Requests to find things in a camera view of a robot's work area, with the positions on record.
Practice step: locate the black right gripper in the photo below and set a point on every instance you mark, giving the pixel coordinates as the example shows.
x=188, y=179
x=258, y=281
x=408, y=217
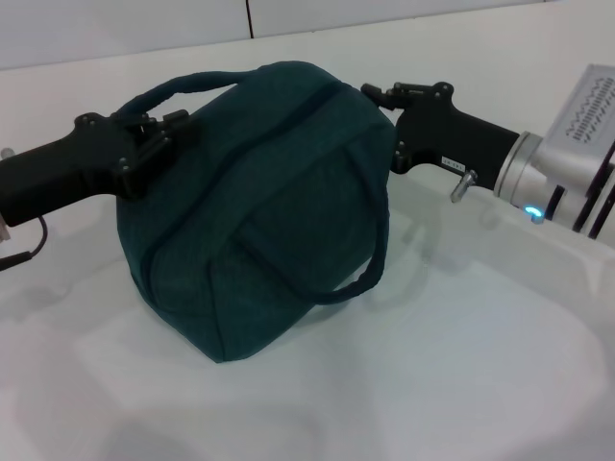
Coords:
x=447, y=139

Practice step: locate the dark teal fabric bag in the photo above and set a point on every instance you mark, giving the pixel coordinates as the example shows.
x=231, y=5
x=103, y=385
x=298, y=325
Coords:
x=250, y=216

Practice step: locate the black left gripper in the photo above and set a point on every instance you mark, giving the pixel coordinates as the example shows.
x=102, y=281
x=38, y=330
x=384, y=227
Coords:
x=67, y=163

